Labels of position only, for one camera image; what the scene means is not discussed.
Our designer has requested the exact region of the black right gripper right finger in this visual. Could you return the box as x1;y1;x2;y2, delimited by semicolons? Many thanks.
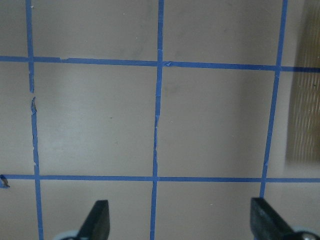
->
250;197;295;240

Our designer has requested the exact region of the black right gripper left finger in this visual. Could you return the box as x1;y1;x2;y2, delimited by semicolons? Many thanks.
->
77;200;110;240

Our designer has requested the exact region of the brown wicker basket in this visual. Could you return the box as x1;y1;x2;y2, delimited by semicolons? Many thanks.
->
285;0;320;167

